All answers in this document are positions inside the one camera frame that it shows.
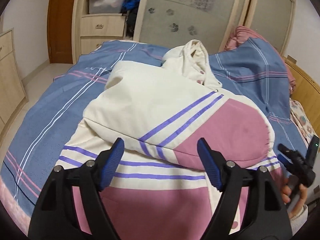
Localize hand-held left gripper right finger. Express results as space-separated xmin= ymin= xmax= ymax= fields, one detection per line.
xmin=197 ymin=137 xmax=293 ymax=240

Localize frosted plain sliding door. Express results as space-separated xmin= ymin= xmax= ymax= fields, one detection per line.
xmin=244 ymin=0 xmax=294 ymax=55

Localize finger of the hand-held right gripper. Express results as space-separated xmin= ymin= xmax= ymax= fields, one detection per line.
xmin=277 ymin=154 xmax=293 ymax=171
xmin=278 ymin=143 xmax=298 ymax=157

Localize brown wooden door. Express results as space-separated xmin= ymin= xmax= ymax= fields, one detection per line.
xmin=47 ymin=0 xmax=80 ymax=64

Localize light wood wardrobe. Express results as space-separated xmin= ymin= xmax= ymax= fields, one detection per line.
xmin=72 ymin=0 xmax=295 ymax=63

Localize blue clothes pile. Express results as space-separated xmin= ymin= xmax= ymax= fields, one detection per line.
xmin=122 ymin=0 xmax=139 ymax=13

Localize clear plastic storage box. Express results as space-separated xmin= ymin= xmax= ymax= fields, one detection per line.
xmin=89 ymin=0 xmax=127 ymax=15

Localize light wood cabinet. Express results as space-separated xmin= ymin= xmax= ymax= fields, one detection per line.
xmin=0 ymin=29 xmax=27 ymax=130

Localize pink comforter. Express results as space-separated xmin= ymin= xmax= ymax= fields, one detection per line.
xmin=224 ymin=26 xmax=297 ymax=93

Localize wardrobe drawer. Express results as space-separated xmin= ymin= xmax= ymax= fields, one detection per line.
xmin=80 ymin=36 xmax=125 ymax=55
xmin=81 ymin=15 xmax=126 ymax=37

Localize blue plaid bed sheet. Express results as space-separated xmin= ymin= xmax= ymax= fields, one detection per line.
xmin=0 ymin=38 xmax=310 ymax=210

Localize white pink hooded jacket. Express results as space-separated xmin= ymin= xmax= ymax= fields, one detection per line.
xmin=57 ymin=39 xmax=284 ymax=240

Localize person's right hand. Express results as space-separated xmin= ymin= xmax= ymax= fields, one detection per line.
xmin=280 ymin=175 xmax=308 ymax=218

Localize person's right forearm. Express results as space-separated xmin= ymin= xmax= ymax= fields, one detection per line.
xmin=289 ymin=205 xmax=310 ymax=233

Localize black clothes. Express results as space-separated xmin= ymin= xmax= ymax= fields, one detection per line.
xmin=126 ymin=12 xmax=138 ymax=40

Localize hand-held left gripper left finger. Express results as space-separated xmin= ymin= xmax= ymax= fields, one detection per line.
xmin=28 ymin=137 xmax=125 ymax=240

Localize wooden headboard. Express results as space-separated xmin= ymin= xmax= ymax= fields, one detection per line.
xmin=282 ymin=55 xmax=320 ymax=140

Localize frosted floral sliding door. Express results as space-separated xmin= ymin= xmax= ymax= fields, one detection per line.
xmin=135 ymin=0 xmax=253 ymax=55

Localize floral pillow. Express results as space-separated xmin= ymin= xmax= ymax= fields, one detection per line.
xmin=289 ymin=99 xmax=317 ymax=143

